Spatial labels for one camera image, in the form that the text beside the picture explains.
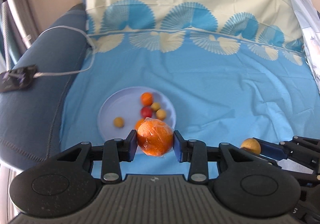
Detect red cherry tomato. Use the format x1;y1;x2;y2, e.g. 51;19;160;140
140;106;153;118

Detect blue patterned bed sheet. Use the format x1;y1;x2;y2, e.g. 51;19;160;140
60;0;319;150

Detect white charging cable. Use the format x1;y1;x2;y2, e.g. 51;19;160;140
32;25;97;78

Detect tan longan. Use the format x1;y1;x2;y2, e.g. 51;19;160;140
150;102;161;112
156;108;167;121
113;117;125;128
240;138;261;155

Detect black smartphone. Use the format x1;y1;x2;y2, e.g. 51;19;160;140
0;65;38;93

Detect orange fruit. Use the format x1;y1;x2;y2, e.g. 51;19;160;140
137;118;174;157
140;92;153;106
135;118;145;130

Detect tan longan in plate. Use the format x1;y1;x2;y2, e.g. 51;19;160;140
150;102;161;112

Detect white floral cloth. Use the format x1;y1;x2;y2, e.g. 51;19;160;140
291;0;320;86

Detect light blue plate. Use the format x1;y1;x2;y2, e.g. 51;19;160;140
98;86;176;153

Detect metal stand frame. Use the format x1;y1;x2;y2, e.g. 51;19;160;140
1;0;38;65

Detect blue sofa armrest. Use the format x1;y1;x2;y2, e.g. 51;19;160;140
1;4;88;171

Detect orange fruit in plate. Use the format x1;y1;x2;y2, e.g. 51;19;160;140
140;92;153;106

